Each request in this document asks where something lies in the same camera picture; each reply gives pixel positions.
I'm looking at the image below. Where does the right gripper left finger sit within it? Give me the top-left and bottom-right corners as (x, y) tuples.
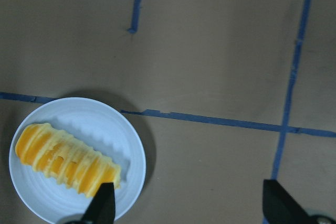
(79, 183), (116, 224)

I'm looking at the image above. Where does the bread loaf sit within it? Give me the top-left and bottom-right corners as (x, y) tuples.
(15, 123), (121, 197)

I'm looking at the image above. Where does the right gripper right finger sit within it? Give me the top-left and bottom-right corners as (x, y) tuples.
(262, 179), (317, 224)

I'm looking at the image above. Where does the blue plate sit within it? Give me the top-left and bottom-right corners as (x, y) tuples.
(9, 98), (146, 223)

